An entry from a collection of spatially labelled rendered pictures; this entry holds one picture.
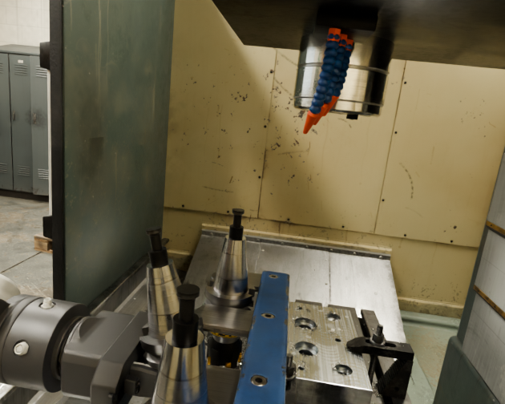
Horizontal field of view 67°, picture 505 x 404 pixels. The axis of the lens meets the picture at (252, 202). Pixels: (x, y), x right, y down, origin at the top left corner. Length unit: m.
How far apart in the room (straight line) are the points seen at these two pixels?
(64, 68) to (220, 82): 0.84
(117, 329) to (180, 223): 1.47
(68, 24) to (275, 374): 0.95
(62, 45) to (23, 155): 4.78
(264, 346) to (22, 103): 5.50
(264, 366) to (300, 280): 1.33
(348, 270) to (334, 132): 0.61
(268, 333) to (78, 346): 0.18
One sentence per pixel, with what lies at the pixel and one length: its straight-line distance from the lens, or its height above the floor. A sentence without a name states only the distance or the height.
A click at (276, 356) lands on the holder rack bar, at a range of 0.38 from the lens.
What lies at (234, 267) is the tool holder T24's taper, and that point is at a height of 1.26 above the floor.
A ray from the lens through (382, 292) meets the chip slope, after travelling 1.74.
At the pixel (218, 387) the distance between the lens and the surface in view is 0.36.
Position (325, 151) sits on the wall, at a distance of 1.74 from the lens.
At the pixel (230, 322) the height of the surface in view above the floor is 1.22.
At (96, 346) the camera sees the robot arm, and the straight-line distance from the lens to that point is 0.42.
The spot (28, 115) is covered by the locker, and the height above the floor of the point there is 1.11.
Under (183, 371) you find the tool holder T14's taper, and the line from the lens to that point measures 0.27.
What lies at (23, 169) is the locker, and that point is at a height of 0.41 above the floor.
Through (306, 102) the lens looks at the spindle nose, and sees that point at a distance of 0.67.
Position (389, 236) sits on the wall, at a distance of 1.87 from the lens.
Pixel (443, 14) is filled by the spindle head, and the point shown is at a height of 1.58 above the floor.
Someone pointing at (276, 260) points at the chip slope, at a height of 0.81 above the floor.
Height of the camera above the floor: 1.44
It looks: 13 degrees down
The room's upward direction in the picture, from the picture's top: 6 degrees clockwise
